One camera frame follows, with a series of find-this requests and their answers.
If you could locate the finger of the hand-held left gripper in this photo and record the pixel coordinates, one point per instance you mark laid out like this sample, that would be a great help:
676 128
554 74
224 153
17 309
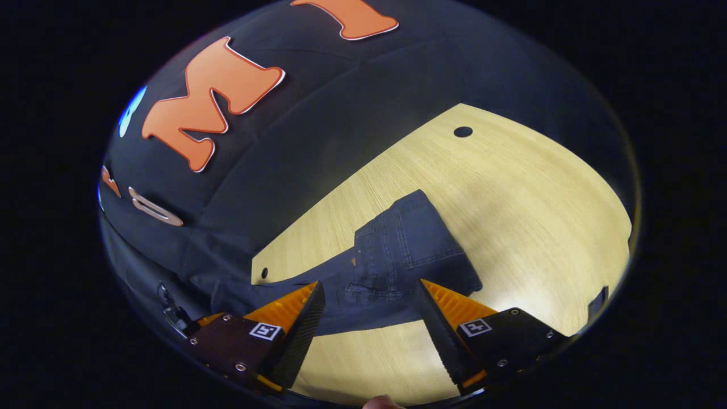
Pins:
211 318

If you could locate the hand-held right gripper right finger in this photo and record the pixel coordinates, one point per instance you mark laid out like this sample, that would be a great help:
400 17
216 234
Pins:
443 341

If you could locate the black jeans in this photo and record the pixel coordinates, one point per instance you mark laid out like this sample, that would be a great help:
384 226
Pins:
403 244

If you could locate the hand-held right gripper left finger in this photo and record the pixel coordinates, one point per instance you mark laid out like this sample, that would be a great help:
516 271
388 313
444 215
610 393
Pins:
298 341

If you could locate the small dark block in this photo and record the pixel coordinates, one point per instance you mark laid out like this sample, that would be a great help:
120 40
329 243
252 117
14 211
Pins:
597 304

